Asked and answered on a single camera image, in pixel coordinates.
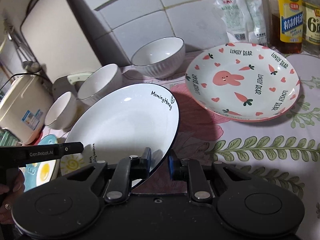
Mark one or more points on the blue sun egg plate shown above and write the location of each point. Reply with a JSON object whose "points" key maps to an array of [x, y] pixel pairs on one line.
{"points": [[37, 174]]}

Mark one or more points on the vinegar bottle pale label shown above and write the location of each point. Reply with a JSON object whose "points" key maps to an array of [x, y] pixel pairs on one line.
{"points": [[311, 26]]}

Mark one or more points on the white salt bag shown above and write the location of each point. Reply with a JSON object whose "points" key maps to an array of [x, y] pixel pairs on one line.
{"points": [[237, 19]]}

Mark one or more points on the white Morning Honey plate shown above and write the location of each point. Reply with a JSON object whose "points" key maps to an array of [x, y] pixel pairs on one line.
{"points": [[124, 123]]}

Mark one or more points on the hanging metal ladle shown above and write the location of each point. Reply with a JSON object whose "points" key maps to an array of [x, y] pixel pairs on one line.
{"points": [[23, 52]]}

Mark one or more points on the white cutting board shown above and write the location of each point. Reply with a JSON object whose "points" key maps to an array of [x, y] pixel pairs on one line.
{"points": [[56, 39]]}

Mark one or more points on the medium white ribbed bowl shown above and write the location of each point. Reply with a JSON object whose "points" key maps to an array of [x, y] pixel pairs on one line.
{"points": [[102, 82]]}

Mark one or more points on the pink bunny Lovely Bear plate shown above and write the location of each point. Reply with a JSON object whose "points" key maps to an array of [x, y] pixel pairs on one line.
{"points": [[243, 82]]}

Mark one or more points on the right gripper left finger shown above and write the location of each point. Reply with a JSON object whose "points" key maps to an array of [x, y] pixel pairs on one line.
{"points": [[121, 176]]}

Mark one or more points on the left hand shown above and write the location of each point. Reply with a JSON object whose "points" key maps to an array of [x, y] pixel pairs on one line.
{"points": [[10, 197]]}

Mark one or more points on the small white ribbed bowl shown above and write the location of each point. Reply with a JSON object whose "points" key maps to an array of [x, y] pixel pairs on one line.
{"points": [[62, 113]]}

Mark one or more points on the large white ribbed bowl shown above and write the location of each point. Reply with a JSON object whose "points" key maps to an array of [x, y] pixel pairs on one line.
{"points": [[160, 58]]}

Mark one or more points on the cleaver with cream handle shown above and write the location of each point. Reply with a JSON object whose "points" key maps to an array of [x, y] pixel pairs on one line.
{"points": [[70, 83]]}

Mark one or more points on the cooking wine bottle yellow label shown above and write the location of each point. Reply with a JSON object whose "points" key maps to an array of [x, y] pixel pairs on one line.
{"points": [[287, 25]]}

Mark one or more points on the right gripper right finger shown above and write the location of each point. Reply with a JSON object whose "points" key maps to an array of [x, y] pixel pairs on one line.
{"points": [[197, 177]]}

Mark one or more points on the cream rice cooker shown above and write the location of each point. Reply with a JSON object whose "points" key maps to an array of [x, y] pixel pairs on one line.
{"points": [[24, 108]]}

